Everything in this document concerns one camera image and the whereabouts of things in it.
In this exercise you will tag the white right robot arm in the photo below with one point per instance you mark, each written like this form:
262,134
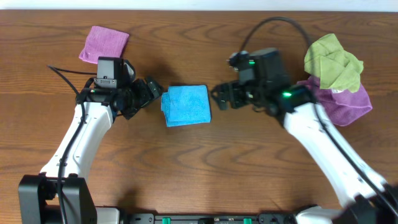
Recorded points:
364,195

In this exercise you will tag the folded purple cloth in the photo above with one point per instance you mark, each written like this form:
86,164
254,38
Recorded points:
103,42

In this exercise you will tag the blue microfiber cloth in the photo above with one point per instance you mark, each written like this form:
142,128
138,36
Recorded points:
186,105

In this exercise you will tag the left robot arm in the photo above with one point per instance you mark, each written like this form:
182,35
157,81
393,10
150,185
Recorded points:
59,193

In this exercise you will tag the green microfiber cloth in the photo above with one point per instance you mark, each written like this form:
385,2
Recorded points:
336,68

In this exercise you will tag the crumpled purple cloth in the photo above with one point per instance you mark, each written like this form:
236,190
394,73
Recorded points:
342,107

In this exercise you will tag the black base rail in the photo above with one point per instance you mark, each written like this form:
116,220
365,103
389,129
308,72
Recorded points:
263,218

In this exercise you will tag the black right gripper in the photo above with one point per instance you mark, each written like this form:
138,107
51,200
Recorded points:
230,95

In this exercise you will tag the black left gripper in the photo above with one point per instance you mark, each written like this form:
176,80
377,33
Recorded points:
144,93

